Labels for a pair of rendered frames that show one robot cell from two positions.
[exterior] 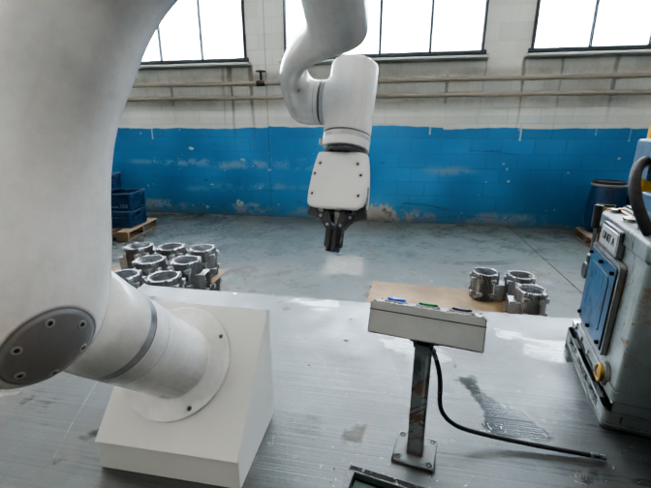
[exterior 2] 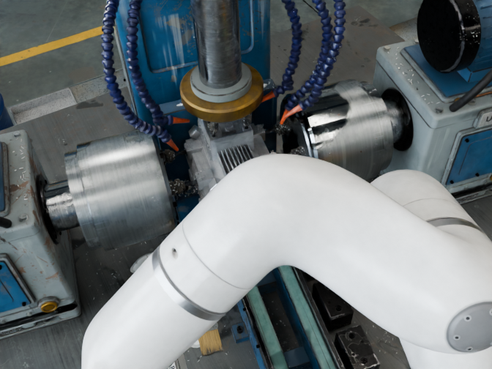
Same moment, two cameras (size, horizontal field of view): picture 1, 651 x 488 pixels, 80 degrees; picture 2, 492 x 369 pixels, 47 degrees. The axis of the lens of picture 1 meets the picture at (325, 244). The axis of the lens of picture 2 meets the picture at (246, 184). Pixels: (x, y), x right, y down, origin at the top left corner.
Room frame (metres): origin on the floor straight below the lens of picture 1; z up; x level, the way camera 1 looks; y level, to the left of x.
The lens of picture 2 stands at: (0.66, 0.26, 2.00)
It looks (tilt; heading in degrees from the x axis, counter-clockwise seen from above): 49 degrees down; 233
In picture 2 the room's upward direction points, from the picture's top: 3 degrees counter-clockwise
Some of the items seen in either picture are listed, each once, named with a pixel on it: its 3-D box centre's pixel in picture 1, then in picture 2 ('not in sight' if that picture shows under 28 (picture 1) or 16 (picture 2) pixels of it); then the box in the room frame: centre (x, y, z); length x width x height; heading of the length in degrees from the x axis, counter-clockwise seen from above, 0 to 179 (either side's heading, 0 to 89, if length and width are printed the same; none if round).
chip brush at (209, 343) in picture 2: not in sight; (203, 314); (0.36, -0.33, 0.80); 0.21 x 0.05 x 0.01; 66
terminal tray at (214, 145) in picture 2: not in sight; (225, 129); (0.12, -0.53, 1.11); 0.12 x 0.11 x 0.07; 69
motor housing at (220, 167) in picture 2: not in sight; (232, 169); (0.13, -0.49, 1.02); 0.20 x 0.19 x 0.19; 69
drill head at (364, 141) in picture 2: not in sight; (343, 133); (-0.13, -0.39, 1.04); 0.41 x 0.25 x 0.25; 159
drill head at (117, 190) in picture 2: not in sight; (102, 195); (0.42, -0.60, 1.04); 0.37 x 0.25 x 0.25; 159
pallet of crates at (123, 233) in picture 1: (95, 203); not in sight; (4.96, 3.00, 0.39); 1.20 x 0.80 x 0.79; 88
